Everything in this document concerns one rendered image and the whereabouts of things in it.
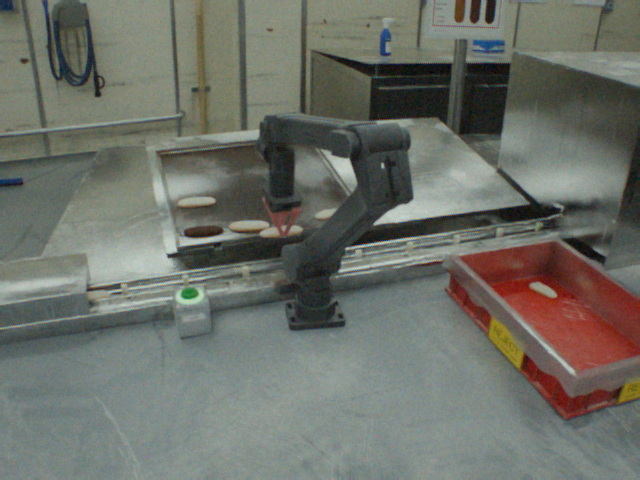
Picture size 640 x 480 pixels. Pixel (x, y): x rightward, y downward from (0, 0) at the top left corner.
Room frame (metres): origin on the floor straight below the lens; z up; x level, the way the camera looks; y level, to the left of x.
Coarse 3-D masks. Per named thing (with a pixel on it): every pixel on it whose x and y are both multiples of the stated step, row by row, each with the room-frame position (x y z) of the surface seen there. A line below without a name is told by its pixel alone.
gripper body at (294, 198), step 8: (272, 176) 1.20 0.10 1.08; (280, 176) 1.19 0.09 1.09; (288, 176) 1.19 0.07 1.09; (272, 184) 1.20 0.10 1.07; (280, 184) 1.19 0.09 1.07; (288, 184) 1.19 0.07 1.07; (272, 192) 1.20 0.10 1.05; (280, 192) 1.19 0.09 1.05; (288, 192) 1.19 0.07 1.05; (272, 200) 1.18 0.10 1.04; (280, 200) 1.18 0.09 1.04; (288, 200) 1.18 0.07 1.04; (296, 200) 1.18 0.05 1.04; (280, 208) 1.16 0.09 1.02
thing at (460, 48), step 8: (456, 40) 2.25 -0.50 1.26; (464, 40) 2.23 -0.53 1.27; (456, 48) 2.24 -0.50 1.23; (464, 48) 2.23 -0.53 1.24; (456, 56) 2.23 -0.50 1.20; (464, 56) 2.23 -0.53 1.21; (456, 64) 2.23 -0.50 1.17; (464, 64) 2.23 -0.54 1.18; (456, 72) 2.22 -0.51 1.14; (464, 72) 2.23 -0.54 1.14; (456, 80) 2.22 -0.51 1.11; (456, 88) 2.22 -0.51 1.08; (456, 96) 2.23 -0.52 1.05; (456, 104) 2.23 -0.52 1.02; (448, 112) 2.25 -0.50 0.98; (456, 112) 2.23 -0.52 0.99; (448, 120) 2.25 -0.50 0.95; (456, 120) 2.23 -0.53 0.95; (448, 128) 2.25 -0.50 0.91; (456, 128) 2.23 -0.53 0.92
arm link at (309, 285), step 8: (304, 272) 1.03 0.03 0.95; (312, 272) 1.03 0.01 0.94; (320, 272) 1.04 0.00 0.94; (304, 280) 1.03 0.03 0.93; (312, 280) 1.02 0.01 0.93; (320, 280) 1.03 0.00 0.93; (328, 280) 1.04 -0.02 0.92; (304, 288) 1.03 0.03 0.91; (312, 288) 1.02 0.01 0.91; (320, 288) 1.03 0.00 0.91; (328, 288) 1.04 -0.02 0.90
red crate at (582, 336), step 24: (456, 288) 1.13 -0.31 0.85; (504, 288) 1.18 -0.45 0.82; (528, 288) 1.18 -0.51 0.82; (552, 288) 1.18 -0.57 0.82; (480, 312) 1.03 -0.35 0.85; (528, 312) 1.08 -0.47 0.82; (552, 312) 1.07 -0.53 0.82; (576, 312) 1.07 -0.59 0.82; (552, 336) 0.98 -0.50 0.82; (576, 336) 0.98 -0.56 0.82; (600, 336) 0.98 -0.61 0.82; (624, 336) 0.98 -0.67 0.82; (528, 360) 0.86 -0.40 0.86; (576, 360) 0.90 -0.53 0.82; (600, 360) 0.90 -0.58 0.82; (552, 384) 0.79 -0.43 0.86; (576, 408) 0.74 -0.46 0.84; (600, 408) 0.75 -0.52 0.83
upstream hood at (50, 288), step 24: (0, 264) 1.07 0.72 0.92; (24, 264) 1.07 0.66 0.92; (48, 264) 1.08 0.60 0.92; (72, 264) 1.08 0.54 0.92; (0, 288) 0.97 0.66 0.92; (24, 288) 0.97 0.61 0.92; (48, 288) 0.98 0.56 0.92; (72, 288) 0.98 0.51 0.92; (0, 312) 0.91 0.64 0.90; (24, 312) 0.93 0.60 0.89; (48, 312) 0.94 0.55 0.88; (72, 312) 0.96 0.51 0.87
